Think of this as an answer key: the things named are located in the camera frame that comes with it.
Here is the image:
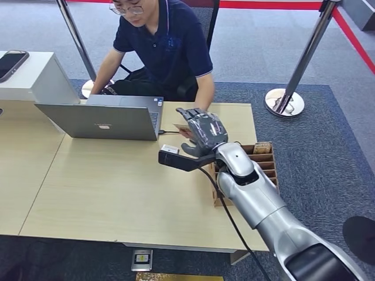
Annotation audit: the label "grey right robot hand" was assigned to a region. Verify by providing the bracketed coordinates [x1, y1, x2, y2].
[175, 108, 229, 159]

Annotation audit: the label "yellow patterned hotel card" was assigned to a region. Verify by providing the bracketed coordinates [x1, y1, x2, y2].
[253, 142, 272, 155]
[172, 123, 194, 139]

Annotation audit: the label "wooden card rack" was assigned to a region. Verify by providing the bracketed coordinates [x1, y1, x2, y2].
[208, 141, 280, 207]

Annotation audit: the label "person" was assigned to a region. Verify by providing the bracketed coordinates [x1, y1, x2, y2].
[89, 0, 215, 141]

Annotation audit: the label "dark blue rug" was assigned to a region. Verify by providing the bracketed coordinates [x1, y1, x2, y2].
[70, 79, 375, 281]

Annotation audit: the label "grey laptop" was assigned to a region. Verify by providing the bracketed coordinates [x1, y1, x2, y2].
[35, 94, 164, 142]

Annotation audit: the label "red barrier belt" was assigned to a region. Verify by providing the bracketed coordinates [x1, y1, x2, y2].
[332, 6, 375, 75]
[67, 0, 323, 11]

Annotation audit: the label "yellow patterned board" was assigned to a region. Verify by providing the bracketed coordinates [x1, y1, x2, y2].
[135, 272, 225, 281]

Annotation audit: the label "metal floor socket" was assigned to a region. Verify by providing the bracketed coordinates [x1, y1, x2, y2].
[131, 249, 153, 272]

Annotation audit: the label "eyeglasses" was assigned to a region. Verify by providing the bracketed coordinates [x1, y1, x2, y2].
[109, 2, 144, 16]

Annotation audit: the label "white box cabinet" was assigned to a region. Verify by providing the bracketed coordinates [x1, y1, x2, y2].
[0, 50, 81, 105]

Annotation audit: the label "black round object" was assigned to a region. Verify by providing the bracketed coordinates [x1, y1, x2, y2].
[342, 215, 375, 266]

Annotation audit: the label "grey platform block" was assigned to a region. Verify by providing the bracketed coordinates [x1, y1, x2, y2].
[341, 0, 375, 32]

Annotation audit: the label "black smartphone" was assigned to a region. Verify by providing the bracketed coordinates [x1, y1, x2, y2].
[0, 50, 30, 83]

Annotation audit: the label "pale wrist camera, black mount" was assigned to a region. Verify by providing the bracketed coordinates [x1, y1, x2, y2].
[158, 144, 219, 173]

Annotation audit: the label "black camera cable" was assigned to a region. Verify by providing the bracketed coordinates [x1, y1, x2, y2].
[199, 166, 271, 281]

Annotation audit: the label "chrome stanchion post with base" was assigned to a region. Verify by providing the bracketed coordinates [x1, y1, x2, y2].
[55, 0, 115, 99]
[265, 0, 342, 118]

